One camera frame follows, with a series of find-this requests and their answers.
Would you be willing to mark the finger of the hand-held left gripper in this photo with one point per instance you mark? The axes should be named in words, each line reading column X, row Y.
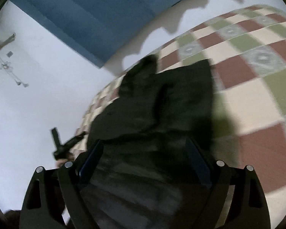
column 73, row 140

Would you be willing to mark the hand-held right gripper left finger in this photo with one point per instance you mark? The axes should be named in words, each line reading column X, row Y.
column 91, row 158

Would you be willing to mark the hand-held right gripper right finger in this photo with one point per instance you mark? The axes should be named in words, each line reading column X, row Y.
column 198, row 163

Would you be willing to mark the black puffer jacket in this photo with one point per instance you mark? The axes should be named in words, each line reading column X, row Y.
column 157, row 105

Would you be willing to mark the person's left forearm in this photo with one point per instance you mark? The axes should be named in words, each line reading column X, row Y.
column 12, row 218

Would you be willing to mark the checkered patchwork blanket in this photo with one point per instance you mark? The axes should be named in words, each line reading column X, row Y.
column 252, row 100

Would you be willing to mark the blue padded headboard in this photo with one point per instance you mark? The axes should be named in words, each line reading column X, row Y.
column 90, row 12

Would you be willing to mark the grey wall socket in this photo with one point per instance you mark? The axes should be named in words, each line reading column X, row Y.
column 9, row 54

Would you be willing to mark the metal wall bracket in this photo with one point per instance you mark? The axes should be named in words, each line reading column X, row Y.
column 3, row 42

